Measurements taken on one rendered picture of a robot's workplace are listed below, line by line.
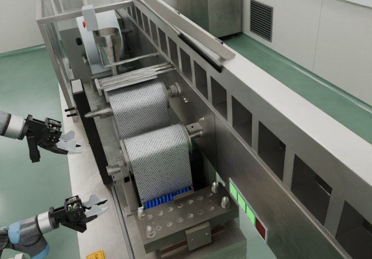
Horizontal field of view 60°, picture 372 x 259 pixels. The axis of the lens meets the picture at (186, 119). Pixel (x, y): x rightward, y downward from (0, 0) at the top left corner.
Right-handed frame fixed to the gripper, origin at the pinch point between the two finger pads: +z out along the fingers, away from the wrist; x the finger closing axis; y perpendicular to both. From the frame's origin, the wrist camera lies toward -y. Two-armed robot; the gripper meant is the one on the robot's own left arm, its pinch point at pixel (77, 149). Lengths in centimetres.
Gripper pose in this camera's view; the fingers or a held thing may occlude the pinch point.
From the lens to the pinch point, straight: 124.7
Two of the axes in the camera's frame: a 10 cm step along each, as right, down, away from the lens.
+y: 5.2, -8.1, -2.7
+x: -3.6, -5.0, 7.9
